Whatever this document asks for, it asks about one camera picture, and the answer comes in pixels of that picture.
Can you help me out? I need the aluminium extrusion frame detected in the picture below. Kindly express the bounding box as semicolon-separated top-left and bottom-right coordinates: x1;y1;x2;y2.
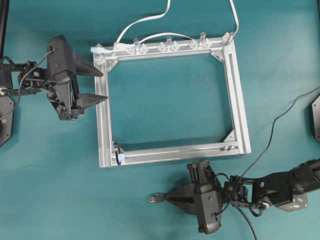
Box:
92;32;251;168

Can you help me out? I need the clear standoff post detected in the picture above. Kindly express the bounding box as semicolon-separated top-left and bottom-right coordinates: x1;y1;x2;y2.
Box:
133;37;140;53
166;35;172;52
198;32;206;47

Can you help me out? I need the thin black left camera cable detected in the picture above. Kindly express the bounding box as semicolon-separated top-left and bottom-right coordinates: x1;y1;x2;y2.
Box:
0;48;56;121

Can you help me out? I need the black zip tie loop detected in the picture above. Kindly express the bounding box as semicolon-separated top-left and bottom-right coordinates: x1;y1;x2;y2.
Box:
113;142;125;166

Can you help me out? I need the middle clear standoff post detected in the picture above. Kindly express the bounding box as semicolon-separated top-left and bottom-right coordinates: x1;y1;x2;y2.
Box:
166;35;172;52

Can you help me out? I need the white flat ethernet cable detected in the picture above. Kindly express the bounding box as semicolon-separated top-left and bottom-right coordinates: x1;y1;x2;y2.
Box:
113;0;240;50

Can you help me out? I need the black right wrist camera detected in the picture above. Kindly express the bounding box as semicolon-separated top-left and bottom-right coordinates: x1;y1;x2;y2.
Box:
194;190;222;235

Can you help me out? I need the black USB cable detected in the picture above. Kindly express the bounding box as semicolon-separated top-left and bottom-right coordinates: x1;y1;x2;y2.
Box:
148;86;320;240

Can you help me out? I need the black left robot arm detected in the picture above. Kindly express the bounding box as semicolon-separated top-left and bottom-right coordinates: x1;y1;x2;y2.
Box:
0;49;107;121

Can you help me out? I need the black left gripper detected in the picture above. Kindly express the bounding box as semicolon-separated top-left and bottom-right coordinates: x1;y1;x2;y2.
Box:
47;52;108;121

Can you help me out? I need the left clear standoff post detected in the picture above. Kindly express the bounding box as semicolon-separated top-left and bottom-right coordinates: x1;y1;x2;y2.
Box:
133;37;140;53

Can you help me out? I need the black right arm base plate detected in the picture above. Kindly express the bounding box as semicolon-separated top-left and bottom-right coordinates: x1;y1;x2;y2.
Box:
310;96;320;143

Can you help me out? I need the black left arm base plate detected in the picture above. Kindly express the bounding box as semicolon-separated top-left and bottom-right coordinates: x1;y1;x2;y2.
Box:
0;96;14;147

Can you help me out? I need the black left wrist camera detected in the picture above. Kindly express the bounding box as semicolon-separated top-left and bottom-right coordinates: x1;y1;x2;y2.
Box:
47;35;76;85

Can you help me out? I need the blue tape on loop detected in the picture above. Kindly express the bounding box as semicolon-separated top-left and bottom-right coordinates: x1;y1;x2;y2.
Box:
118;154;125;163

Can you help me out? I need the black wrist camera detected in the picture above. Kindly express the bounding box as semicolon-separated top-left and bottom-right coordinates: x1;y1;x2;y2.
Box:
194;190;222;235
47;35;76;85

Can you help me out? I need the black vertical rail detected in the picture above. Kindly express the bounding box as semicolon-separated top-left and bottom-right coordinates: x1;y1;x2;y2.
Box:
0;0;10;58

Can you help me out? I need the right clear standoff post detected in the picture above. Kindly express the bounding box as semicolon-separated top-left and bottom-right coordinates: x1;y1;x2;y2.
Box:
198;32;206;47

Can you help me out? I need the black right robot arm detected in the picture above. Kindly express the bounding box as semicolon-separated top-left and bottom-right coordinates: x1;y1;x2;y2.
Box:
164;159;320;216

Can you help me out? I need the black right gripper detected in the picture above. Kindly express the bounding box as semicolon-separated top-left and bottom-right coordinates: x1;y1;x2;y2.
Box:
166;160;223;216

